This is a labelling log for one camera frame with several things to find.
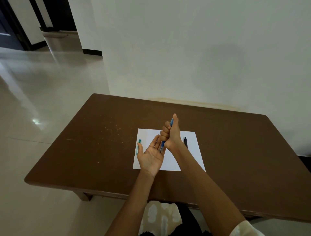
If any dark door frame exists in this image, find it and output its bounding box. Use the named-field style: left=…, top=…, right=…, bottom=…
left=0, top=0, right=77, bottom=51

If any person's right forearm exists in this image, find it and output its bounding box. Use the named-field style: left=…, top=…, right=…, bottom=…
left=171, top=142, right=246, bottom=236

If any cream patterned garment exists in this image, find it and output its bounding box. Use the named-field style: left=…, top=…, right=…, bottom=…
left=138, top=201, right=183, bottom=236

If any brown wooden table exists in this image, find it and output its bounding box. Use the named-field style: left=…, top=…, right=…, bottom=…
left=24, top=93, right=311, bottom=223

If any person's right hand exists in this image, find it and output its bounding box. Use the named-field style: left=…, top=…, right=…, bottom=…
left=160, top=113, right=184, bottom=153

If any blue pen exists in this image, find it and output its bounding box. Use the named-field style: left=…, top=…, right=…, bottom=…
left=160, top=118, right=174, bottom=153

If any person's left forearm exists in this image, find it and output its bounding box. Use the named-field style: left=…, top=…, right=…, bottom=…
left=105, top=169, right=155, bottom=236

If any white paper sheet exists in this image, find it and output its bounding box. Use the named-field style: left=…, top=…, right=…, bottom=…
left=133, top=129, right=206, bottom=172

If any person's left hand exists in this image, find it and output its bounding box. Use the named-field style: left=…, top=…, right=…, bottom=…
left=137, top=134, right=167, bottom=177

